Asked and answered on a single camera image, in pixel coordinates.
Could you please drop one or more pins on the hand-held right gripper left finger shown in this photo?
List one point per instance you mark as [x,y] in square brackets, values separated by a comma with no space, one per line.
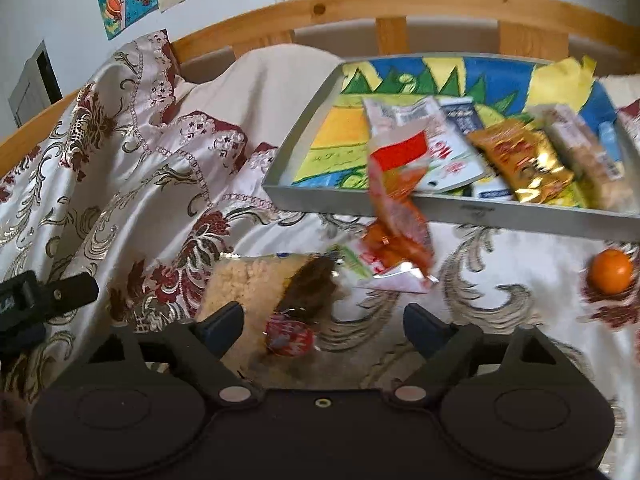
[225,325]

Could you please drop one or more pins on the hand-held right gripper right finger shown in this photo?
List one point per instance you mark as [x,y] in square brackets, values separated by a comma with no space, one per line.
[422,330]

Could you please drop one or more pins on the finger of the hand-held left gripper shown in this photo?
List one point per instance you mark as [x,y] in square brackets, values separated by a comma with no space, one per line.
[20,336]
[70,292]

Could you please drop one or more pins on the red and orange snack packet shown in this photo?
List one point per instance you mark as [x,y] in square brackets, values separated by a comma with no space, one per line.
[400,205]

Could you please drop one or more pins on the grey tray with colourful drawing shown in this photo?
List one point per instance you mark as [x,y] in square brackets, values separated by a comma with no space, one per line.
[325,201]

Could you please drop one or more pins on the white packet with red label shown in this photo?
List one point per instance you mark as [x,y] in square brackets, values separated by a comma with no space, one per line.
[445,150]

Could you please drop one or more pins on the gold snack packet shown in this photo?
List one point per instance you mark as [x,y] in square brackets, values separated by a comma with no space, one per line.
[522,165]

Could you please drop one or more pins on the dark blue and white packet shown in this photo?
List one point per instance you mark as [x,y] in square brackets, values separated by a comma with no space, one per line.
[465,115]

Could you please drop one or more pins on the clear cereal bar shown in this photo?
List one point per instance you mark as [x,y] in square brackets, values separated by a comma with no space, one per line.
[585,160]

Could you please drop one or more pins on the puffed rice cake packet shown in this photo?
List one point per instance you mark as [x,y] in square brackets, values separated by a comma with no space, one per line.
[250,285]

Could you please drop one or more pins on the red foil round snack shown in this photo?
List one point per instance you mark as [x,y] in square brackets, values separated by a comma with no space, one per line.
[289,337]

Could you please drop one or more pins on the white green and red packet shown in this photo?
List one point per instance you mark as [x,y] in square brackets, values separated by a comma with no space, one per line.
[370,265]

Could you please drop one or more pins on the floral satin bedspread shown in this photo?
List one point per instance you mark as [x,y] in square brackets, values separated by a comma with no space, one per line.
[150,170]

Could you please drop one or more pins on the orange fruit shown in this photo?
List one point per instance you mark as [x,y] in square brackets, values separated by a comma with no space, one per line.
[610,271]

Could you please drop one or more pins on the plain cream cloth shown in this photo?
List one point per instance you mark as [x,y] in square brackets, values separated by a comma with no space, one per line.
[280,90]

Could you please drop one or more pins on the orange-haired character poster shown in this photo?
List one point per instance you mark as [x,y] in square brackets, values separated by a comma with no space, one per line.
[125,5]

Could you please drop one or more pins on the grey wall box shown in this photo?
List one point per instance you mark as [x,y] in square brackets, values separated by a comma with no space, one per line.
[30,90]

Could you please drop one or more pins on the wooden bed frame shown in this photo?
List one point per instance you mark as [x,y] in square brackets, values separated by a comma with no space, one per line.
[450,2]

